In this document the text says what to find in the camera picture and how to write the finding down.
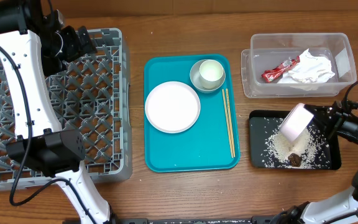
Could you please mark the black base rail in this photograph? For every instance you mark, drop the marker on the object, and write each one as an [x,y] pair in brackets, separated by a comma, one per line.
[253,220]

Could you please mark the white rice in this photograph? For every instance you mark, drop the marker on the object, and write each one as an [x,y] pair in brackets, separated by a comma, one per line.
[310,145]

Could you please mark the teal serving tray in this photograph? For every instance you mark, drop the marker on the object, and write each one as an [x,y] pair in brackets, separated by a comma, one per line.
[205,146]

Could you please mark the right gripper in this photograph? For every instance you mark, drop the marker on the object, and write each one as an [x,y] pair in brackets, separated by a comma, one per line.
[323,117]

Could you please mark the black tray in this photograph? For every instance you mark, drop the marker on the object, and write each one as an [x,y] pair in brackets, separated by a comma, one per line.
[255,141]

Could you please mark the white cup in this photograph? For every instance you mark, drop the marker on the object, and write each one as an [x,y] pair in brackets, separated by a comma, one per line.
[211,74]

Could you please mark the grey saucer bowl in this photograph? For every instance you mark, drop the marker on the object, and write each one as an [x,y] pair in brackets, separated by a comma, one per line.
[195,78]

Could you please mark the white napkin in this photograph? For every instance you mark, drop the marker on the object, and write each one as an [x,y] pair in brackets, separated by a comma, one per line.
[310,69]

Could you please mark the small white bowl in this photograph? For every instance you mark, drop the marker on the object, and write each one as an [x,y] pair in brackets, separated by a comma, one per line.
[295,122]

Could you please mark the brown food scrap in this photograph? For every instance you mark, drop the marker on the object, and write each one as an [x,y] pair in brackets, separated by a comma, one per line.
[295,160]

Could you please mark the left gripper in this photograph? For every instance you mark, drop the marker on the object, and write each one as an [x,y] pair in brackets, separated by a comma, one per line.
[78,49]

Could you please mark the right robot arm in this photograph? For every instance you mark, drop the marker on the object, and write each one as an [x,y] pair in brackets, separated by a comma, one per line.
[340,208]

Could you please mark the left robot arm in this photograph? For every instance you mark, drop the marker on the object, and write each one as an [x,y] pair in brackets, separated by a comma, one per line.
[33,46]

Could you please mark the grey plastic dish rack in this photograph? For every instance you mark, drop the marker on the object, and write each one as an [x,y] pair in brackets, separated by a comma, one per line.
[90,96]

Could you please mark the red snack wrapper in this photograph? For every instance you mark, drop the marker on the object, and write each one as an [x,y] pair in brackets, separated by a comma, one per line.
[271,75]

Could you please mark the large white plate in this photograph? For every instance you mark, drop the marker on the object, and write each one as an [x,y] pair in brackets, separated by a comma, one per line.
[172,107]

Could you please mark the clear plastic bin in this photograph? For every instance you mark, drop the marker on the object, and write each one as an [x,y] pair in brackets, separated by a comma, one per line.
[267,51]

